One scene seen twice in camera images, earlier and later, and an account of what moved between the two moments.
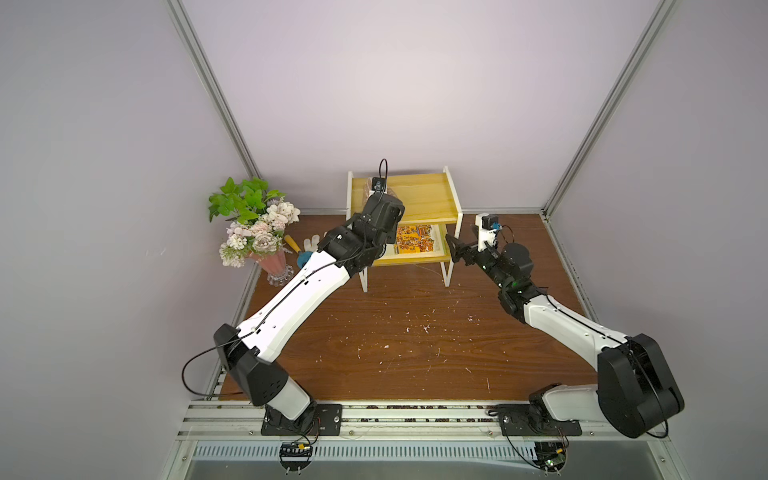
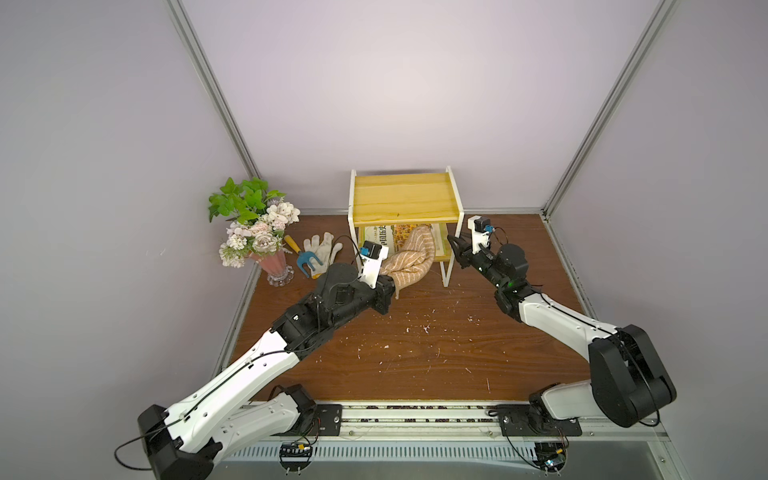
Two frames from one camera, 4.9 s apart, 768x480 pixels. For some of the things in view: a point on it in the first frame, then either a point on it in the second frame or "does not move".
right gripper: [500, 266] does not move
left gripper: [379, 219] -> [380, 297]
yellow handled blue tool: [303, 256] does not move
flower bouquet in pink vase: [257, 234] does not move
